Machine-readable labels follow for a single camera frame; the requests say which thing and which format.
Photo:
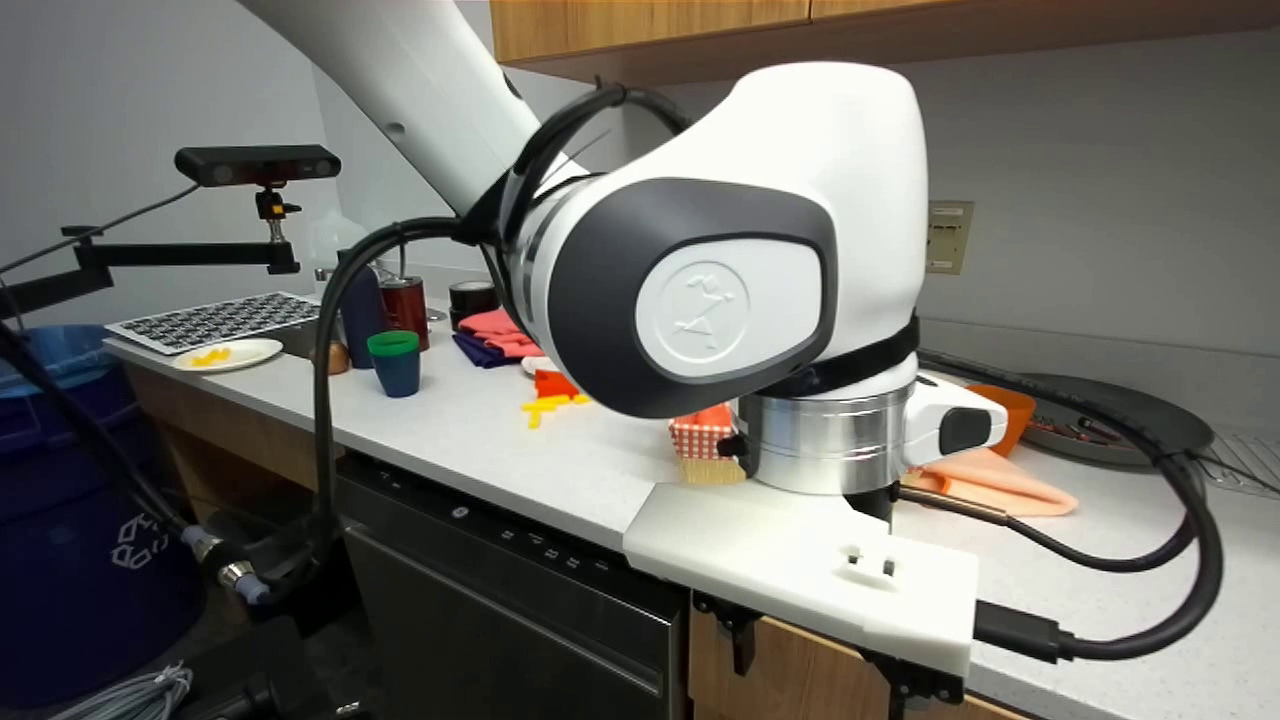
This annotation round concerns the blue cup with green rim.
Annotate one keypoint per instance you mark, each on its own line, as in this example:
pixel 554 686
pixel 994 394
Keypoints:
pixel 395 364

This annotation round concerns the black cup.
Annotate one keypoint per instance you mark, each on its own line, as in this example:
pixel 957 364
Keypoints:
pixel 468 301

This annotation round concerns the yellow toy fry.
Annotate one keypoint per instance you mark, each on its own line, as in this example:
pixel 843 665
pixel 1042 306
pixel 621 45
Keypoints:
pixel 547 409

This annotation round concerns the dark blue bottle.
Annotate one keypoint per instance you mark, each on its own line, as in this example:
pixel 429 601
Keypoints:
pixel 360 320

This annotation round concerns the black stereo camera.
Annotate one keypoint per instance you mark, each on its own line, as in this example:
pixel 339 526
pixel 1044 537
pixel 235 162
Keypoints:
pixel 254 164

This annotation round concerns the orange cup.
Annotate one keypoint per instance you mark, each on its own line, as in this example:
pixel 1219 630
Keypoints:
pixel 1016 409

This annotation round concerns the red toy fries container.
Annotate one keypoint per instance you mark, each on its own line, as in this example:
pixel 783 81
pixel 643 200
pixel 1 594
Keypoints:
pixel 549 386

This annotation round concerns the white plate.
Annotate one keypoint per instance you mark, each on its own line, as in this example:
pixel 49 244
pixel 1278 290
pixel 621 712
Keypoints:
pixel 263 354

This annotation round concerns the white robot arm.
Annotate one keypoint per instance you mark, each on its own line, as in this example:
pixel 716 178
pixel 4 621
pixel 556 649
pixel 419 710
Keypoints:
pixel 745 242

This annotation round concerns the wooden upper cabinet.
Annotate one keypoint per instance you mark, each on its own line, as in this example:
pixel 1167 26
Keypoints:
pixel 935 26

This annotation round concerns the red can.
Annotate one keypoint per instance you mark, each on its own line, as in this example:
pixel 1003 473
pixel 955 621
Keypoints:
pixel 405 310

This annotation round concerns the grey dish rack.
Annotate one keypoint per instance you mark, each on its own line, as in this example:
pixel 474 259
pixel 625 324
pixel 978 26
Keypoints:
pixel 221 320

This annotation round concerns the white drawer with wooden front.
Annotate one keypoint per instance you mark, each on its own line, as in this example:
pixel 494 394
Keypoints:
pixel 801 675

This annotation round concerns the pink cloth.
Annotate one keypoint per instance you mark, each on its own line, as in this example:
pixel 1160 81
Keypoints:
pixel 496 335

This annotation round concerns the black dishwasher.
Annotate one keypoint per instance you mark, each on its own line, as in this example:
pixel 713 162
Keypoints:
pixel 505 624

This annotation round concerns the dark grey plate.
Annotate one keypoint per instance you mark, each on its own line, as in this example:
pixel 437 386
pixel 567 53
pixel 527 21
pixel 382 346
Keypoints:
pixel 1123 415

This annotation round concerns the peach plastic spatula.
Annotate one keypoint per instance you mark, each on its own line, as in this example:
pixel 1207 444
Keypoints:
pixel 1003 487

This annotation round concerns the blue recycling bin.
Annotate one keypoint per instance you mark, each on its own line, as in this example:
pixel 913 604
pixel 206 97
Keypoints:
pixel 65 560

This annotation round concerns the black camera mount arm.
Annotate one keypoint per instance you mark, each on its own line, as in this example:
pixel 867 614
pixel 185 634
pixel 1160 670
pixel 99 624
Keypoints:
pixel 175 250

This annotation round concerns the yellow toy food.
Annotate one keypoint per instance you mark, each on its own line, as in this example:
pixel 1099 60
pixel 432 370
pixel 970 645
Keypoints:
pixel 211 357

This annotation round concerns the dark blue cloth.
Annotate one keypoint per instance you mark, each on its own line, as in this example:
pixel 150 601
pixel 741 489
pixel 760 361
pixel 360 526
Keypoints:
pixel 474 350

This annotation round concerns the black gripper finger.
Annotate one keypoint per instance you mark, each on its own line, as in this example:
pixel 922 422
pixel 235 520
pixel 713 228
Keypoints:
pixel 922 681
pixel 741 637

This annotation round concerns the beige light switch plate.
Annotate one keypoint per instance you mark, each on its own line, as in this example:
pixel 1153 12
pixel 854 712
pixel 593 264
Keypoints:
pixel 955 239

